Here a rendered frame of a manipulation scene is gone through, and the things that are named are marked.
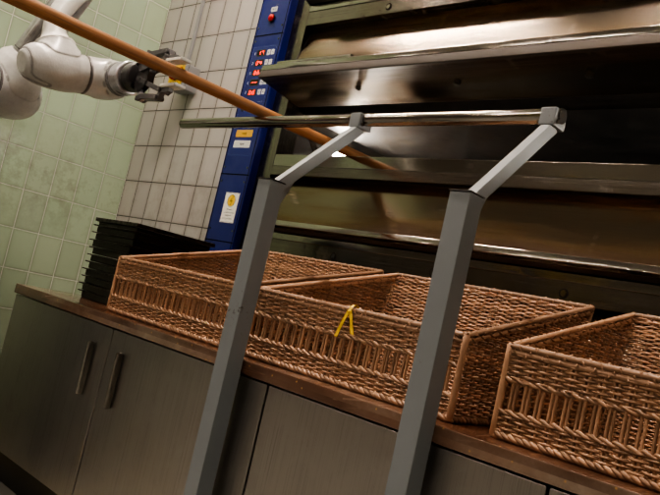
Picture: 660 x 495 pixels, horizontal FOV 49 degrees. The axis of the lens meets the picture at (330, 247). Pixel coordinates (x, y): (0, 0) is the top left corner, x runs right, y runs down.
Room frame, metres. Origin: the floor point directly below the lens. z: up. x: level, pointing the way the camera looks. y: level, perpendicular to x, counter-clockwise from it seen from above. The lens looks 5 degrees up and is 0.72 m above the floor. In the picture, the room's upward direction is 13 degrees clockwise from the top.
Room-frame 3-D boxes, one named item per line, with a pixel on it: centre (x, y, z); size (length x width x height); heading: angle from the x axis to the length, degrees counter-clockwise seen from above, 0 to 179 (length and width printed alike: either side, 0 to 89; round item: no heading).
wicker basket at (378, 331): (1.59, -0.22, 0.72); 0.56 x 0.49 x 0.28; 46
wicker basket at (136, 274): (1.99, 0.20, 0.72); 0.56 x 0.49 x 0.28; 45
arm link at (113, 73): (1.89, 0.62, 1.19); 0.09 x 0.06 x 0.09; 136
